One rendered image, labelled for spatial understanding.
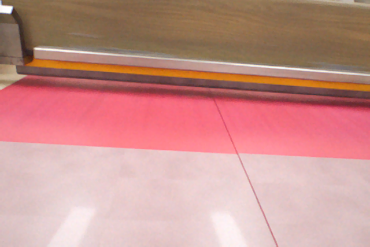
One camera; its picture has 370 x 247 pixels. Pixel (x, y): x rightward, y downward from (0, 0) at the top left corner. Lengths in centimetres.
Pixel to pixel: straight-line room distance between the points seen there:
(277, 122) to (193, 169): 11
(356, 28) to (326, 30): 3
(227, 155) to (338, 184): 7
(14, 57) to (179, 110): 16
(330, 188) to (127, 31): 20
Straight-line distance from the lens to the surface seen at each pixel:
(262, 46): 28
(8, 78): 33
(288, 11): 28
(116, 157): 17
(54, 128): 21
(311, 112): 30
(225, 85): 29
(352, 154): 23
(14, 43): 29
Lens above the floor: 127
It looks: 39 degrees down
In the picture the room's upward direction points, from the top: 7 degrees clockwise
